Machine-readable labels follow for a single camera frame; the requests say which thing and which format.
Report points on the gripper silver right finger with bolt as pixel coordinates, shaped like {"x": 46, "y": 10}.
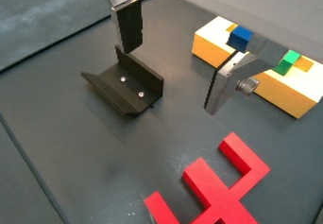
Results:
{"x": 237, "y": 74}

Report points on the red E-shaped block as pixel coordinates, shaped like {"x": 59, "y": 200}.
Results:
{"x": 222, "y": 200}

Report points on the blue rectangular block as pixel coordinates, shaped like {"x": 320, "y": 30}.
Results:
{"x": 240, "y": 38}

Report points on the yellow board with white top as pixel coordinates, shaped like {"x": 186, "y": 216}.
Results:
{"x": 294, "y": 92}

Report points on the green rectangular block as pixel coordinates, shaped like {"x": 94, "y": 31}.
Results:
{"x": 286, "y": 62}

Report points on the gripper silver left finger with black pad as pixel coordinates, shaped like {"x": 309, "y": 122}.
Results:
{"x": 126, "y": 12}

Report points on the black angled bracket stand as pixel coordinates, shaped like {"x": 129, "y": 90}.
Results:
{"x": 129, "y": 85}

